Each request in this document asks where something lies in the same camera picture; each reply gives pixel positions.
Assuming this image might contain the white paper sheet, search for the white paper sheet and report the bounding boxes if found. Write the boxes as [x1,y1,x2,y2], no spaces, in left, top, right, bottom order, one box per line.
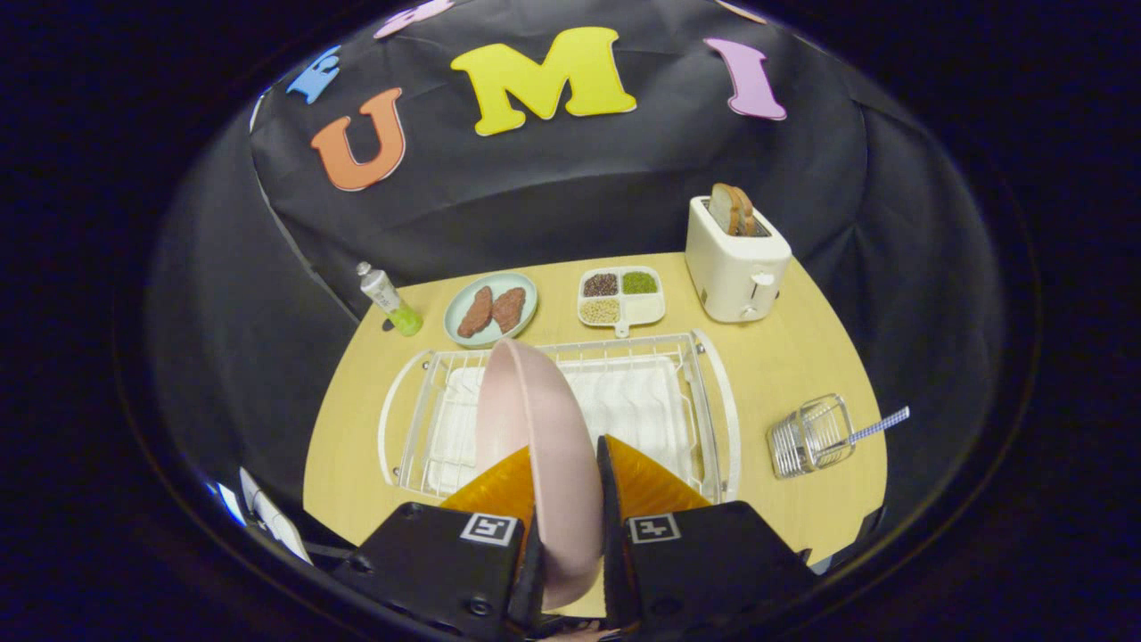
[239,466,313,564]

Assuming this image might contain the silver wire basket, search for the silver wire basket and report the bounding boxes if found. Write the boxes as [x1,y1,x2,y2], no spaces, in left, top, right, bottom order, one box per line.
[767,393,857,480]

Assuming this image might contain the white wire dish rack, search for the white wire dish rack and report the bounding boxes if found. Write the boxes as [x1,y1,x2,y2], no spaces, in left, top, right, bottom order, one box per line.
[378,329,742,505]

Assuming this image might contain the brown meat patty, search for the brown meat patty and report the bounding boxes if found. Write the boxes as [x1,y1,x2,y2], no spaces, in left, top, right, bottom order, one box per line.
[491,286,528,334]
[456,285,495,339]

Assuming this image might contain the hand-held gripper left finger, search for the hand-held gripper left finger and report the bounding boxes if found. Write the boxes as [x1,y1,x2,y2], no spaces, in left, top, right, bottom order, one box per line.
[334,446,546,639]

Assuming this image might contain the pink plate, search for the pink plate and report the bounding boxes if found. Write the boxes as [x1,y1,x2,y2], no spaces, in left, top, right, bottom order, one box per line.
[474,338,605,610]

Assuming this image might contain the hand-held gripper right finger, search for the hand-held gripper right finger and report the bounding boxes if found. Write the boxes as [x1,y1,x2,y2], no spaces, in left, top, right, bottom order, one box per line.
[595,434,817,634]

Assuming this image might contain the white divided grain tray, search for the white divided grain tray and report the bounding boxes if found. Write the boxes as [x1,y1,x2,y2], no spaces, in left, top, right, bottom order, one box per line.
[577,265,667,340]

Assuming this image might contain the blue checkered handle spoon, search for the blue checkered handle spoon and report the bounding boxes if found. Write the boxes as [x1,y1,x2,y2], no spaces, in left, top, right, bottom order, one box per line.
[838,407,911,447]

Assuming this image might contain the green liquid bottle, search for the green liquid bottle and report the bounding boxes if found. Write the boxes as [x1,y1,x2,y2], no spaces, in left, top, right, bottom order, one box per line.
[357,261,424,337]

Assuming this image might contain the light green plate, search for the light green plate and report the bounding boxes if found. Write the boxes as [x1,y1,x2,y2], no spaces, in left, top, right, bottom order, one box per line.
[443,271,539,349]

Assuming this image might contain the brown toast slice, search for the brown toast slice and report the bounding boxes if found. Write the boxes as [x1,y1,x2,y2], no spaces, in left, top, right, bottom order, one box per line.
[709,183,759,237]

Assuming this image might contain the white toaster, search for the white toaster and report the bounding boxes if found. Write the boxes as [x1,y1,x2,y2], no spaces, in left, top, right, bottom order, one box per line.
[685,196,792,324]

